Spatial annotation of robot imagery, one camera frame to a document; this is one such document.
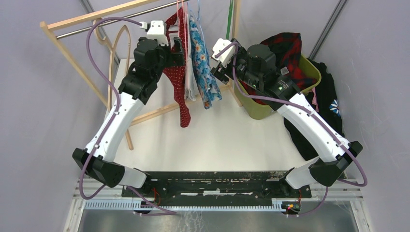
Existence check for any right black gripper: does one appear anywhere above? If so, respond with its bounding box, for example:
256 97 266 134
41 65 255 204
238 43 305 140
211 37 262 89

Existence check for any red polka dot garment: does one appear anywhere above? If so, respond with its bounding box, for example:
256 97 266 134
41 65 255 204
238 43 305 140
163 13 191 128

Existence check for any red plaid shirt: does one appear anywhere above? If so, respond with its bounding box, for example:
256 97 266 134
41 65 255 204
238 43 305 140
238 32 318 106

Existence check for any green hanger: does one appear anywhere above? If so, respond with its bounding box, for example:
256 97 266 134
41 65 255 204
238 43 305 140
225 0 234 39

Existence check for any pink hanger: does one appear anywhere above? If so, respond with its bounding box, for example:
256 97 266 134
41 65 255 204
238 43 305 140
176 0 188 63

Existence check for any wooden hanger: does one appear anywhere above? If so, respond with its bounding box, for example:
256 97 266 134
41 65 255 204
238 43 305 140
93 18 131 84

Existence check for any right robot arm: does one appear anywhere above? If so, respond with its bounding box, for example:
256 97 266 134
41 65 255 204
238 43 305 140
212 39 363 197

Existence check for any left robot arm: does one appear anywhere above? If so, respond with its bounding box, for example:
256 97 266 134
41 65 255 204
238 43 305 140
73 37 185 197

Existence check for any blue floral garment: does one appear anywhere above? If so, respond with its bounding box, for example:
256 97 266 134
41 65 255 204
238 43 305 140
189 15 222 109

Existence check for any white garment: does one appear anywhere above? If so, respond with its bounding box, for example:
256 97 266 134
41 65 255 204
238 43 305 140
185 14 196 101

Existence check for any green plastic basket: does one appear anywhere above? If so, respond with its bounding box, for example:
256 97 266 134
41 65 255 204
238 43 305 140
234 55 322 120

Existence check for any pink cloth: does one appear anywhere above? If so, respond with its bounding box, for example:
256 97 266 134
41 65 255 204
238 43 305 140
311 87 319 112

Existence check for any black garment with flower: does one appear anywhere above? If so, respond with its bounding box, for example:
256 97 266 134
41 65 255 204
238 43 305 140
283 60 344 161

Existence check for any wooden clothes rack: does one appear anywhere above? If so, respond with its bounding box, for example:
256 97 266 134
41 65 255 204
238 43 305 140
40 0 244 151

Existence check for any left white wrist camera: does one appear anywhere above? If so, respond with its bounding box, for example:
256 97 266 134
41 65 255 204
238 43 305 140
140 20 169 46

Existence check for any blue wire hanger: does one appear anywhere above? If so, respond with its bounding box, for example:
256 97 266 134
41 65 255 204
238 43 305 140
188 0 206 44

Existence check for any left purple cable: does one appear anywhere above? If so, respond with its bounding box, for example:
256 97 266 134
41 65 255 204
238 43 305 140
78 17 147 201

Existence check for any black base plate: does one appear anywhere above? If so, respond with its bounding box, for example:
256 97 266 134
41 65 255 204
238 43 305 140
137 171 312 207

